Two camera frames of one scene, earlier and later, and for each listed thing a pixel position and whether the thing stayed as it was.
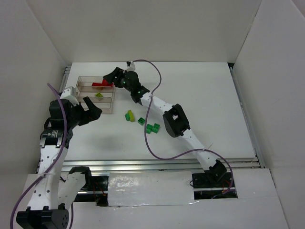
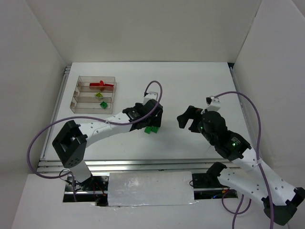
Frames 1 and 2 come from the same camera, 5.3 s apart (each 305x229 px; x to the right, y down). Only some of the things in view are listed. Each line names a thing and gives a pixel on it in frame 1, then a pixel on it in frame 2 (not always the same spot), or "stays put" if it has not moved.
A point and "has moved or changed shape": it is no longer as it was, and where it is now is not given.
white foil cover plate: x=129 y=189 stays put
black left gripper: x=82 y=113 -> x=154 y=117
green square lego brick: x=149 y=128 stays put
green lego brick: x=156 y=128 stays put
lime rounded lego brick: x=99 y=95 stays put
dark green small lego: x=141 y=121 has moved or changed shape
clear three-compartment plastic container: x=101 y=97 stays put
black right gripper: x=118 y=78 -> x=193 y=118
